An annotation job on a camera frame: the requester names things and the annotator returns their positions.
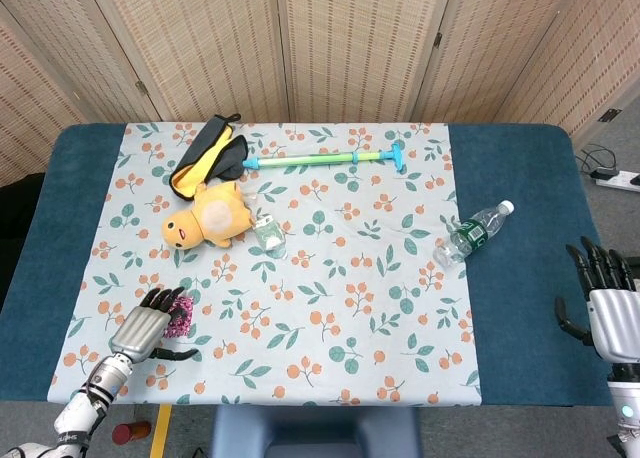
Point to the floral leaf print tablecloth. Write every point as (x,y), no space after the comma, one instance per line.
(325,278)

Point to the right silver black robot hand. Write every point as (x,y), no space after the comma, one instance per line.
(617,323)

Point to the metal screen hinge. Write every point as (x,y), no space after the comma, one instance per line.
(611,114)
(142,87)
(438,39)

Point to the woven bamboo screen panel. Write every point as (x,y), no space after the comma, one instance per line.
(600,53)
(495,53)
(360,43)
(25,128)
(200,43)
(65,38)

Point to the teal table cover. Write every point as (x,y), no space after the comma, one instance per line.
(510,188)

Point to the clear water bottle green label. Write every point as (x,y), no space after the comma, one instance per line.
(470,235)

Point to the black plug adapter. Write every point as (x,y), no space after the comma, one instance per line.
(604,172)

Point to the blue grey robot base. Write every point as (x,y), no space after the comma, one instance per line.
(315,428)

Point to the small green clear packet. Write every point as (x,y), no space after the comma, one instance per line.
(267,234)

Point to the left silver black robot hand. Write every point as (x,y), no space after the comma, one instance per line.
(140,330)

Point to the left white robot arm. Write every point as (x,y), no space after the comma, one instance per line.
(85,413)

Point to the white power strip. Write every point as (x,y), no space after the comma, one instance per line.
(622,180)

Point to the yellow plush duck toy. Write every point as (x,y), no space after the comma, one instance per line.
(215,218)

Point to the grey yellow fabric pouch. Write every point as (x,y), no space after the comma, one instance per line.
(210,148)

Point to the red orange cylinder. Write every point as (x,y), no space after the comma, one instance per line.
(125,433)

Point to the black bulky object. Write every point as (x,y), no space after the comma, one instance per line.
(17,208)

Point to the pink patterned block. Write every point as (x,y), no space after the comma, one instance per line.
(181,320)

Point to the green blue water squirter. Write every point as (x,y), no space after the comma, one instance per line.
(310,159)

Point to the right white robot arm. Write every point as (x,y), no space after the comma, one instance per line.
(625,403)

